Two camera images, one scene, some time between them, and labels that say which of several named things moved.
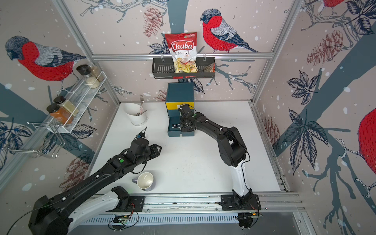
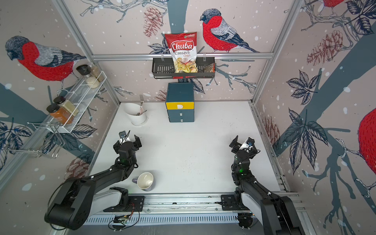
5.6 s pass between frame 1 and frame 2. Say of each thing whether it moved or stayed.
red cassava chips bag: stayed
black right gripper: moved
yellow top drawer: stayed
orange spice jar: stayed
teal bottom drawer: moved
